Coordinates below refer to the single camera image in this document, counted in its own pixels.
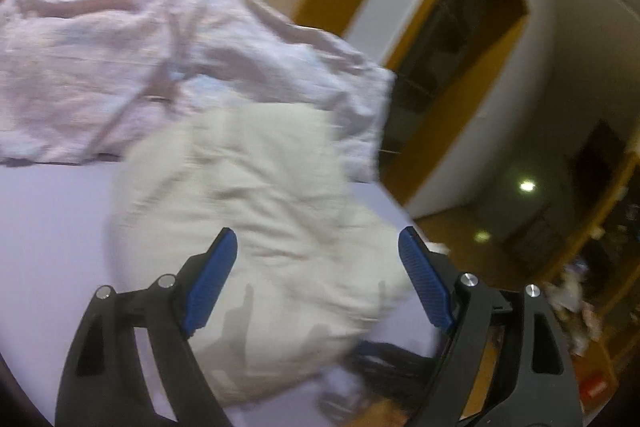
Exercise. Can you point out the wooden shelf unit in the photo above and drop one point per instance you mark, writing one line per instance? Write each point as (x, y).
(607, 227)

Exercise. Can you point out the dark glass door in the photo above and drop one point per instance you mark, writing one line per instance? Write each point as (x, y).
(465, 37)

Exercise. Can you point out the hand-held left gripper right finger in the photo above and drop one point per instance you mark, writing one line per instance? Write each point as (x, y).
(425, 282)

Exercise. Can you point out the white puffer jacket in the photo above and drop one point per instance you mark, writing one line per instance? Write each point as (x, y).
(270, 207)

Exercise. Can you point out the red box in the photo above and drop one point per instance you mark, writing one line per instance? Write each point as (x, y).
(596, 388)

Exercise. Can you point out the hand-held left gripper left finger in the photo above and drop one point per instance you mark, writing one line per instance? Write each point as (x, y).
(210, 287)

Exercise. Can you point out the pink floral duvet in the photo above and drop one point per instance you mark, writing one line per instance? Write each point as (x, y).
(150, 67)

